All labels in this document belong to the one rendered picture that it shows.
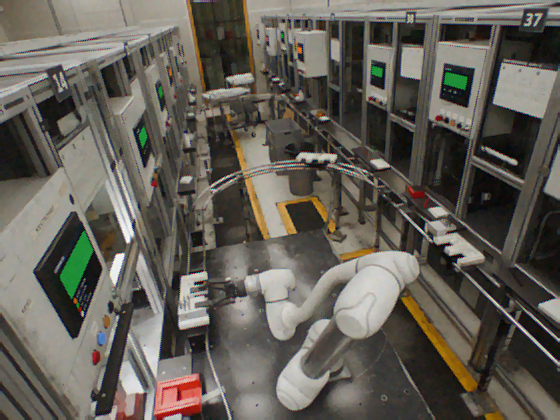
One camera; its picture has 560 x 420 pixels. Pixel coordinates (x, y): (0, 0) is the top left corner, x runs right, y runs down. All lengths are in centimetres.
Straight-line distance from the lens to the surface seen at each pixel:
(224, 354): 188
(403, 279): 109
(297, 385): 145
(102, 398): 103
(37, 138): 103
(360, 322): 96
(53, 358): 88
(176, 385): 149
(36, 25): 1001
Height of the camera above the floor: 213
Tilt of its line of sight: 31 degrees down
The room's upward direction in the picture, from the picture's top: 5 degrees counter-clockwise
